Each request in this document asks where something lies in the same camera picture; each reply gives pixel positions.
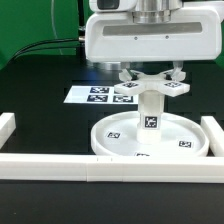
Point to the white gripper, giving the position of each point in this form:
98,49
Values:
193,33

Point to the white cross-shaped table base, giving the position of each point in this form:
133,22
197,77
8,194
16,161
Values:
142,82

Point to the white round table top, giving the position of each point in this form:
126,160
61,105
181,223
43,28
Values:
117,135

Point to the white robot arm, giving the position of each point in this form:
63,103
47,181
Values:
146,11

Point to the white marker sheet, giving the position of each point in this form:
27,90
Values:
98,95

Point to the white right fence bar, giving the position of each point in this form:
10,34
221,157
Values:
215,135

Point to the white fence bar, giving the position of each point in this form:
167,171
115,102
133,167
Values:
113,169
215,135
7,127

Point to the white left fence bar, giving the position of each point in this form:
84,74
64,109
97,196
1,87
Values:
7,127

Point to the white front fence bar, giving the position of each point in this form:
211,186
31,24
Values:
113,169

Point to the black vertical cable connector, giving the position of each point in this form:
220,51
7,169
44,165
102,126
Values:
81,4

